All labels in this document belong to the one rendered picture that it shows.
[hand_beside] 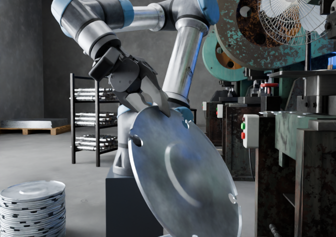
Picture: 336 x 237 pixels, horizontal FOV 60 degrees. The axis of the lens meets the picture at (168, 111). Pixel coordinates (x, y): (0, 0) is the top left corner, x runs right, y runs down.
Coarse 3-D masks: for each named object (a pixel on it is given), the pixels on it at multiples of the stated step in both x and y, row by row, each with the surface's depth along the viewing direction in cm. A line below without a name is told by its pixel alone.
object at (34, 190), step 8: (16, 184) 150; (24, 184) 152; (32, 184) 152; (40, 184) 152; (48, 184) 152; (56, 184) 152; (64, 184) 150; (0, 192) 138; (8, 192) 139; (16, 192) 139; (24, 192) 137; (32, 192) 137; (40, 192) 139; (48, 192) 139; (56, 192) 137
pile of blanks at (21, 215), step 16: (64, 192) 146; (0, 208) 133; (16, 208) 129; (32, 208) 130; (48, 208) 134; (64, 208) 146; (0, 224) 135; (16, 224) 129; (32, 224) 132; (48, 224) 136; (64, 224) 145
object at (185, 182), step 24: (144, 120) 52; (168, 120) 58; (144, 144) 48; (168, 144) 53; (192, 144) 60; (144, 168) 45; (168, 168) 49; (192, 168) 54; (216, 168) 62; (144, 192) 41; (168, 192) 46; (192, 192) 49; (216, 192) 56; (168, 216) 42; (192, 216) 47; (216, 216) 52; (240, 216) 57
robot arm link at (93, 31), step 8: (88, 24) 61; (96, 24) 61; (104, 24) 62; (88, 32) 60; (96, 32) 60; (104, 32) 60; (112, 32) 62; (80, 40) 62; (88, 40) 60; (96, 40) 60; (88, 48) 61
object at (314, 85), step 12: (276, 72) 93; (288, 72) 88; (300, 72) 88; (312, 72) 88; (324, 72) 88; (312, 84) 94; (324, 84) 90; (312, 96) 94; (324, 96) 90; (312, 108) 94; (324, 108) 90
